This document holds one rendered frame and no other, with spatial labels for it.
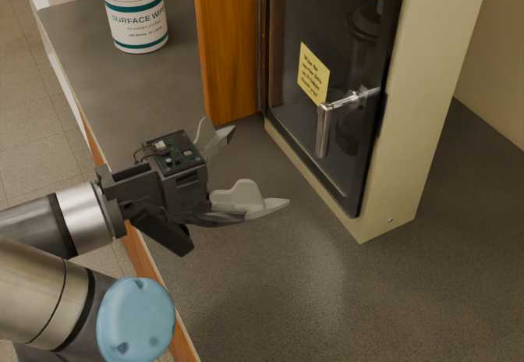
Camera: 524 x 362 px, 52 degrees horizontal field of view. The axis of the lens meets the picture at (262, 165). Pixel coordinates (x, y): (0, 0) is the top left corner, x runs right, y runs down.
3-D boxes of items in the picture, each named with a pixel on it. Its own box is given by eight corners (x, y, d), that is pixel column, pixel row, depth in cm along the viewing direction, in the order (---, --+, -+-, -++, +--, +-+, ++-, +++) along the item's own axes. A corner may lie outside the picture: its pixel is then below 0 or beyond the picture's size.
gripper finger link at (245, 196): (288, 193, 58) (204, 183, 59) (286, 227, 62) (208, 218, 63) (291, 172, 60) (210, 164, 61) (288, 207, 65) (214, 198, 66)
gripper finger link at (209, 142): (235, 100, 70) (197, 143, 64) (236, 134, 74) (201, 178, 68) (214, 94, 71) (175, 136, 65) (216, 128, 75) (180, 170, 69)
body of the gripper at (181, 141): (214, 164, 59) (106, 203, 55) (218, 214, 65) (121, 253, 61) (187, 124, 64) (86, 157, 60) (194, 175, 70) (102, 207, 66)
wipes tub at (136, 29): (157, 20, 135) (148, -38, 124) (177, 45, 127) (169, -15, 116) (106, 33, 130) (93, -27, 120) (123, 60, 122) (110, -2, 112)
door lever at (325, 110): (352, 150, 75) (341, 140, 77) (361, 96, 68) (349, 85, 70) (320, 163, 73) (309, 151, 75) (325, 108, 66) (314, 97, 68)
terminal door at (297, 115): (264, 111, 101) (265, -119, 73) (358, 222, 82) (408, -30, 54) (260, 112, 101) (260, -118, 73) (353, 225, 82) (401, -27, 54)
